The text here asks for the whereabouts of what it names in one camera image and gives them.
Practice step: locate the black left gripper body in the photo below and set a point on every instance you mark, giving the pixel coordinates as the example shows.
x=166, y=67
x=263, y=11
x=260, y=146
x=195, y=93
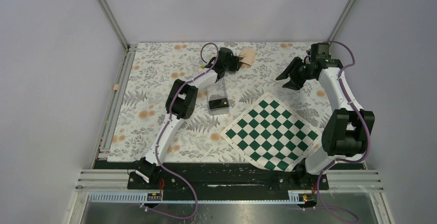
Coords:
x=232, y=65

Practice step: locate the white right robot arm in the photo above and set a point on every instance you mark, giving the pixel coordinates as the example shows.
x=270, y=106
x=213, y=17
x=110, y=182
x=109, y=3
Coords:
x=347, y=132

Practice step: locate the aluminium frame rail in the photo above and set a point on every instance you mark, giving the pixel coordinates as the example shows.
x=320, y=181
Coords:
x=118, y=89

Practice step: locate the green white chessboard mat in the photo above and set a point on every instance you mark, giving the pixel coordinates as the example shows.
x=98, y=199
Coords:
x=271, y=136

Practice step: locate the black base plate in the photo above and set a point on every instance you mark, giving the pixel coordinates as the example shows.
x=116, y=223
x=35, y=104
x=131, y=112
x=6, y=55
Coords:
x=216, y=182

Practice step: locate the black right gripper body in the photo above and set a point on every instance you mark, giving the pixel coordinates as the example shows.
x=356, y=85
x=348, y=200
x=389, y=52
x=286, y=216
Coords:
x=301, y=74

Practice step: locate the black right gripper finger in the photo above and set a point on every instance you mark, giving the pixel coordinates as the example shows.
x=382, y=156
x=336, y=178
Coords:
x=294, y=83
x=285, y=74

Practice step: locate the clear plastic card box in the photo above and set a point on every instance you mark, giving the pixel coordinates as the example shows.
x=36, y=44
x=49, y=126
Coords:
x=217, y=98

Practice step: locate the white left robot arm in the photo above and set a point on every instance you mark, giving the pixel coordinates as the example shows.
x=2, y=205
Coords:
x=180, y=105

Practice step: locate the floral table mat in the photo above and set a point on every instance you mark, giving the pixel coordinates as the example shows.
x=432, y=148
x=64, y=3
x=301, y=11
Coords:
x=157, y=65

